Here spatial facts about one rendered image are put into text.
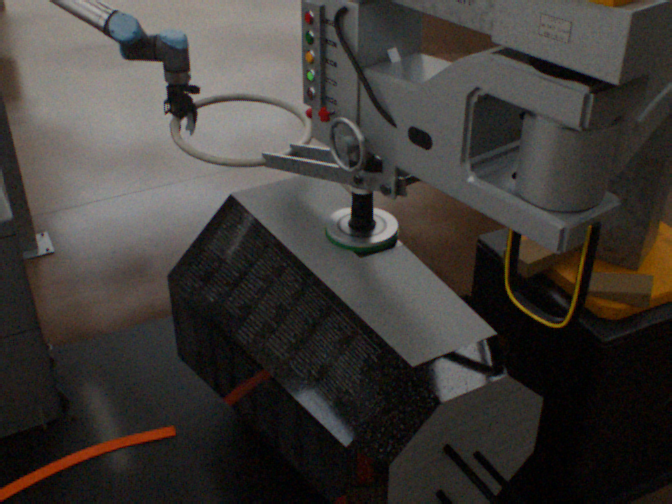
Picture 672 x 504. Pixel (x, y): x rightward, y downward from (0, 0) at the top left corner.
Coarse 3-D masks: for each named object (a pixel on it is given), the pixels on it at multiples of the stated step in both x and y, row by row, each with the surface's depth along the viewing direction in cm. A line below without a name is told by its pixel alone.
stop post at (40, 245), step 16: (0, 96) 347; (0, 112) 350; (0, 128) 353; (0, 144) 357; (0, 160) 360; (16, 160) 364; (16, 176) 367; (16, 192) 371; (16, 208) 375; (16, 224) 378; (32, 224) 382; (32, 240) 386; (48, 240) 395; (32, 256) 384
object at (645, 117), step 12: (660, 72) 181; (648, 84) 175; (660, 84) 185; (648, 96) 179; (660, 96) 187; (648, 108) 181; (660, 108) 194; (624, 120) 169; (636, 120) 175; (648, 120) 187; (660, 120) 198; (624, 132) 171; (636, 132) 180; (648, 132) 191; (624, 144) 174; (636, 144) 184; (624, 156) 177; (612, 168) 175
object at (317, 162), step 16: (272, 160) 258; (288, 160) 250; (304, 160) 243; (320, 160) 256; (320, 176) 239; (336, 176) 232; (352, 176) 226; (368, 176) 219; (400, 176) 226; (384, 192) 210; (400, 192) 211
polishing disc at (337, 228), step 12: (336, 216) 245; (348, 216) 245; (384, 216) 245; (336, 228) 239; (348, 228) 239; (384, 228) 239; (396, 228) 239; (336, 240) 235; (348, 240) 233; (360, 240) 233; (372, 240) 233; (384, 240) 234
